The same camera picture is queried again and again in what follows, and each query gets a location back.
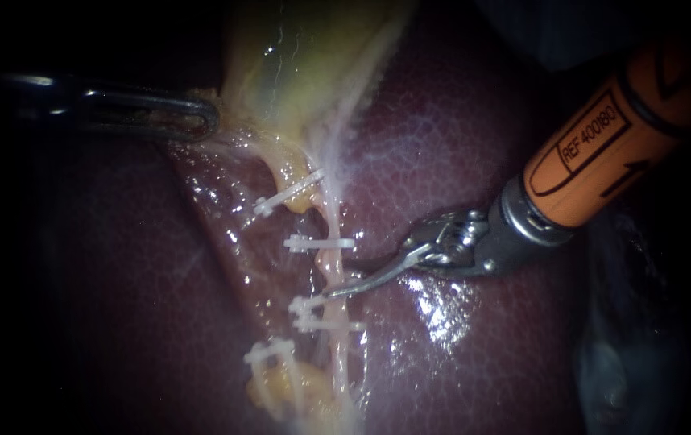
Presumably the right arm instrument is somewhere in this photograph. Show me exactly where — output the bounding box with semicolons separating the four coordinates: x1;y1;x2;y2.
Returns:
402;173;576;279

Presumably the left arm instrument jaw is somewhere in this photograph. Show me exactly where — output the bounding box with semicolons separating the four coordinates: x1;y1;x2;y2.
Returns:
81;89;221;143

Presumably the left arm instrument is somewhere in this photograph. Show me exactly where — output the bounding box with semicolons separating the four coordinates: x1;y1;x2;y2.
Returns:
0;72;85;131

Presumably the right arm instrument jaw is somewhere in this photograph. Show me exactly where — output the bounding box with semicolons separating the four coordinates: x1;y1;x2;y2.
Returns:
341;250;417;274
323;243;436;300

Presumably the gallbladder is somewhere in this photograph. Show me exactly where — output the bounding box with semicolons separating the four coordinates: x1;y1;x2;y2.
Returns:
219;0;420;182

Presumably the thin tube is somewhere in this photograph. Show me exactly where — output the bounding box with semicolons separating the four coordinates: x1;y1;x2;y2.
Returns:
313;192;360;435
267;147;320;215
246;357;337;424

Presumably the white clip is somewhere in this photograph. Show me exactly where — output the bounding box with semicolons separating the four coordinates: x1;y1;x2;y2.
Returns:
283;234;356;255
287;294;329;315
253;168;327;218
243;337;296;366
292;315;368;334

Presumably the dark red liver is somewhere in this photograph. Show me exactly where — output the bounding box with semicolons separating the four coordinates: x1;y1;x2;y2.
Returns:
37;11;594;435

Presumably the pale fatty tissue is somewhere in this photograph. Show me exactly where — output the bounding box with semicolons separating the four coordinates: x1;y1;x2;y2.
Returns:
315;11;416;206

